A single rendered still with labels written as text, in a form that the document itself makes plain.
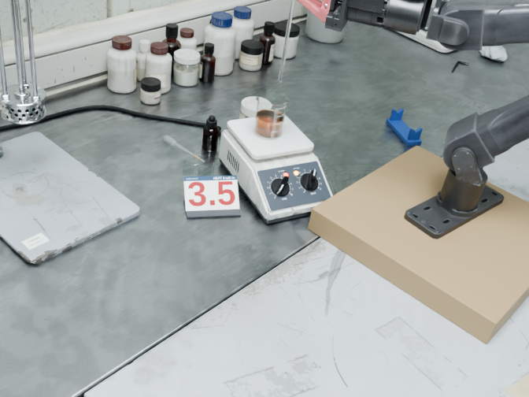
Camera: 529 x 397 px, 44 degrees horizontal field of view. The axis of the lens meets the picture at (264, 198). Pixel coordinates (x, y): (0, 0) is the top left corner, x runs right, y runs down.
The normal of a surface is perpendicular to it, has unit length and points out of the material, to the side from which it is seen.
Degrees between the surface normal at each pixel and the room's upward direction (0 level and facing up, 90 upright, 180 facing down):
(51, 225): 0
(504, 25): 84
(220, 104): 0
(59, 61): 90
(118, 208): 0
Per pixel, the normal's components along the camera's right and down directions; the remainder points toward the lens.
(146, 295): 0.13, -0.80
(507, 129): -0.22, 0.42
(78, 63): 0.73, 0.47
